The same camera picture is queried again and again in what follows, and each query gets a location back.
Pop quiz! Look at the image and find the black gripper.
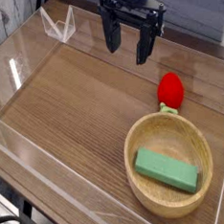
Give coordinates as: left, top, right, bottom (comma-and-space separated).
98, 0, 167, 64

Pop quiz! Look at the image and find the red plush strawberry toy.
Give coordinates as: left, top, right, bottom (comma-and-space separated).
157, 72, 185, 114

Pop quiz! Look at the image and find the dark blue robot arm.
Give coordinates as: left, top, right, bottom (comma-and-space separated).
98, 0, 167, 64

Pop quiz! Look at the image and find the wooden bowl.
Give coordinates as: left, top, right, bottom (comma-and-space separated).
123, 112, 213, 218

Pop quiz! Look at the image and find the green rectangular block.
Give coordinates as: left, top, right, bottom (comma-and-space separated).
134, 147, 198, 193

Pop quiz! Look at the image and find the clear acrylic corner bracket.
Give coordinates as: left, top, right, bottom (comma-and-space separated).
39, 5, 76, 43

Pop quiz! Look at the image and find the clear acrylic tray wall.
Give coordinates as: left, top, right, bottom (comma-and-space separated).
0, 120, 151, 224

